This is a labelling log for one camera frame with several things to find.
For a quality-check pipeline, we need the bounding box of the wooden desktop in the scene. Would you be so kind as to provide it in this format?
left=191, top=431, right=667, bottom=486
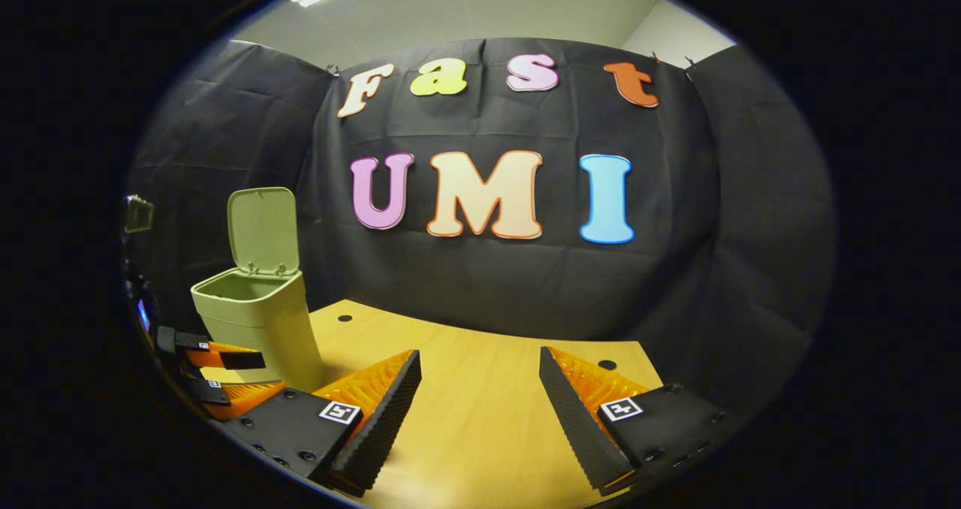
left=199, top=299, right=665, bottom=509

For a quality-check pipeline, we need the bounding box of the pale green desktop garbage bin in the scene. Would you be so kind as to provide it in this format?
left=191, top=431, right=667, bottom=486
left=190, top=187, right=325, bottom=393

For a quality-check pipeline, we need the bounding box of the black backdrop cloth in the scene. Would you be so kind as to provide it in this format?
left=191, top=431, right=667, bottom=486
left=124, top=38, right=838, bottom=420

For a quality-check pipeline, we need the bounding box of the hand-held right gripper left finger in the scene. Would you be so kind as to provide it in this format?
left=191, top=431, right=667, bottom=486
left=218, top=349, right=423, bottom=498

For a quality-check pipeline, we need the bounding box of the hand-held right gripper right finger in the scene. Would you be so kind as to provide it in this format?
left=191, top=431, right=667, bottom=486
left=538, top=346, right=733, bottom=496

